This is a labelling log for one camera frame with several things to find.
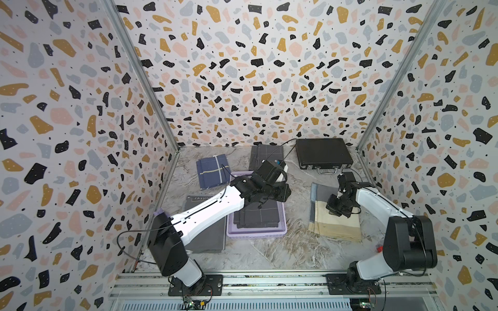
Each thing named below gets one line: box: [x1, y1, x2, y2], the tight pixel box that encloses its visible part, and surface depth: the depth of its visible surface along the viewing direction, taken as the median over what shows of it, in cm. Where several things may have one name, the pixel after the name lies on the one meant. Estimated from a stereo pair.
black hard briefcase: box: [295, 138, 354, 175], surface depth 123 cm
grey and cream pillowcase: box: [308, 182, 362, 243], surface depth 90 cm
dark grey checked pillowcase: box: [233, 199, 280, 229], surface depth 92 cm
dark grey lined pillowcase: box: [249, 144, 285, 171], surface depth 119 cm
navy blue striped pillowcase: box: [195, 153, 231, 190], surface depth 115 cm
